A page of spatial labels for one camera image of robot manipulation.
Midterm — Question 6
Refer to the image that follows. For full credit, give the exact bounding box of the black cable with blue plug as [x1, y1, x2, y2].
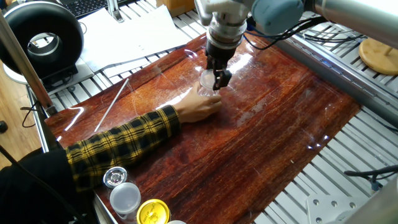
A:
[343, 164, 398, 191]

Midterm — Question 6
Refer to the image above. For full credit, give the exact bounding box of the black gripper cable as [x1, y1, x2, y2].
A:
[243, 15, 327, 50]

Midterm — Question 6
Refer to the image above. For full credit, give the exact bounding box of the white paper sheet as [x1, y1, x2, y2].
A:
[79, 4, 193, 74]
[102, 57, 156, 78]

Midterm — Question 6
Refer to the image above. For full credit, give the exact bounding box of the jar with silver lid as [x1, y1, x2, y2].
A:
[102, 166, 129, 195]

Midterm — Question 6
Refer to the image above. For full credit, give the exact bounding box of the bare person's hand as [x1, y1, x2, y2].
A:
[173, 82, 223, 124]

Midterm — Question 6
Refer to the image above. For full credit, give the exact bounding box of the aluminium frame strut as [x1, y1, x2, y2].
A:
[0, 12, 59, 116]

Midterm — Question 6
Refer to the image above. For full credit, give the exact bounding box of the brown cardboard box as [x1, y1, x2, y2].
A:
[155, 0, 196, 18]

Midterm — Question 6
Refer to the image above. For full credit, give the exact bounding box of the thin white rod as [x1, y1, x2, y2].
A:
[94, 77, 130, 133]

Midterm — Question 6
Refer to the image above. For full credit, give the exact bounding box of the aluminium bracket post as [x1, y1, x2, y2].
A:
[106, 0, 126, 24]

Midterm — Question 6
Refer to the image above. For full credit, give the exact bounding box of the white device base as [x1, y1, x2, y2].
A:
[2, 57, 96, 96]

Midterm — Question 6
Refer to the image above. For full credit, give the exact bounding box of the black keyboard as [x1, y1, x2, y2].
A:
[60, 0, 137, 19]

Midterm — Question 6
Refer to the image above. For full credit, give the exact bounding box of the yellow black plaid-sleeved forearm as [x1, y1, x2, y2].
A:
[65, 105, 182, 193]

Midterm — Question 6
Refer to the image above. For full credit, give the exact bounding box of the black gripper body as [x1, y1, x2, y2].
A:
[205, 40, 242, 71]

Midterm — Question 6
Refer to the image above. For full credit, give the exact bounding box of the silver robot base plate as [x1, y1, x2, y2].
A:
[306, 194, 371, 224]

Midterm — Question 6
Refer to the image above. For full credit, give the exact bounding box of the round wooden stand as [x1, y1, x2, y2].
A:
[358, 38, 398, 76]

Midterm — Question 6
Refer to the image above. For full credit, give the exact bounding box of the jar with frosted lid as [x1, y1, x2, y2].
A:
[109, 182, 142, 222]

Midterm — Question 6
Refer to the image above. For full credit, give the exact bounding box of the black floor cable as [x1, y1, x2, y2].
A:
[20, 100, 41, 128]

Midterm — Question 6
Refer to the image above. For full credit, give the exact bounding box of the white wrist mount housing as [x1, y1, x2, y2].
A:
[194, 0, 252, 27]

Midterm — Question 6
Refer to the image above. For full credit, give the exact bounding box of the person's black garment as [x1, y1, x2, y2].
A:
[0, 148, 82, 224]

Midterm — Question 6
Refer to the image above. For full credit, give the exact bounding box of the black cable bundle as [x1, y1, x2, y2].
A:
[303, 30, 364, 44]

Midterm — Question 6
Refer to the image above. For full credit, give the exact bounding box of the jar with gold lid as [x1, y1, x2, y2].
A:
[136, 198, 172, 224]

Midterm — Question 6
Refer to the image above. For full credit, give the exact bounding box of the silver aluminium frame rail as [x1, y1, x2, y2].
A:
[276, 30, 398, 128]

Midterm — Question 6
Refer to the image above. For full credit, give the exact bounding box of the black ring-shaped device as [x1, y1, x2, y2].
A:
[0, 1, 85, 93]

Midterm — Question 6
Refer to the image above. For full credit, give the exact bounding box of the small clear jar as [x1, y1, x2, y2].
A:
[197, 83, 220, 96]

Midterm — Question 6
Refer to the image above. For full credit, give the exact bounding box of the frosted white jar lid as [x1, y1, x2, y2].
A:
[199, 68, 217, 90]

